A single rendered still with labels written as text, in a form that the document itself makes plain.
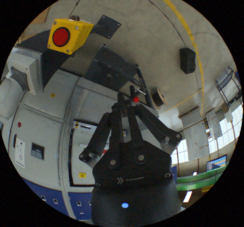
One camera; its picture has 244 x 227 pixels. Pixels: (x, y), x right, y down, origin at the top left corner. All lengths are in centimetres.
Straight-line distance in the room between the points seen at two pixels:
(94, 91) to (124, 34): 88
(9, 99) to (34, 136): 57
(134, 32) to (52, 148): 156
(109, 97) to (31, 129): 91
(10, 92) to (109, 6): 111
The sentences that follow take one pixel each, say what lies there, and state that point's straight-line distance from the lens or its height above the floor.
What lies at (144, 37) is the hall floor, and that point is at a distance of 113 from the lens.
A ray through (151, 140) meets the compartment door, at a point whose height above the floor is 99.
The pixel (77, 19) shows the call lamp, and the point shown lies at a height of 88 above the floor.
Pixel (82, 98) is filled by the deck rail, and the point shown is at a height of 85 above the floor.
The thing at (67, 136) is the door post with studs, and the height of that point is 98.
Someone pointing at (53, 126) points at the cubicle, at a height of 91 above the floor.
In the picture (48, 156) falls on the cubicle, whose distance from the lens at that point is 96.
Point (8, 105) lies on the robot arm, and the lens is 55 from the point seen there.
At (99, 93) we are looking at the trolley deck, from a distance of 35.
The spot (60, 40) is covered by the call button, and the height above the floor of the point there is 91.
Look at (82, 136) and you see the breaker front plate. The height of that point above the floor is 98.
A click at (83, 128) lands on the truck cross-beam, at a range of 67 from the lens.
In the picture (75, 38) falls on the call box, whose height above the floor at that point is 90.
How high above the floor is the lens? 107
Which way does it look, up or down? 32 degrees down
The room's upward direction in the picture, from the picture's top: 177 degrees clockwise
